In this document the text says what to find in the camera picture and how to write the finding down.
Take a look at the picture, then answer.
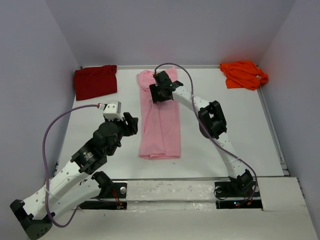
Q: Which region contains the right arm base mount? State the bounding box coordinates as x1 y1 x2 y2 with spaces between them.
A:
213 179 263 210

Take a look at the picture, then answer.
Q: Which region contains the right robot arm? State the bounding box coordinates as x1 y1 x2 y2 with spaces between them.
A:
149 71 258 196

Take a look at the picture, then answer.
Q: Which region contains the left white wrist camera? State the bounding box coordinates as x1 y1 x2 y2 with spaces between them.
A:
98 100 123 121

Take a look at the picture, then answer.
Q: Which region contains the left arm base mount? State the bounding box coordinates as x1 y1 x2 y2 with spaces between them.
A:
79 181 128 210

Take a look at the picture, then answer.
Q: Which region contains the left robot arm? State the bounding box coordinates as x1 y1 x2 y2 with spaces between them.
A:
10 112 139 240

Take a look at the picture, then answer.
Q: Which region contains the orange t shirt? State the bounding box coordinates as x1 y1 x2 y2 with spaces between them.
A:
219 61 269 91

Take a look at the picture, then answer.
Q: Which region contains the pink t shirt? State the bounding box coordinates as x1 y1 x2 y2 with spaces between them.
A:
136 70 181 160

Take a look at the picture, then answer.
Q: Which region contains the dark red folded t shirt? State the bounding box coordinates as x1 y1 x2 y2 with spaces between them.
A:
73 65 118 101

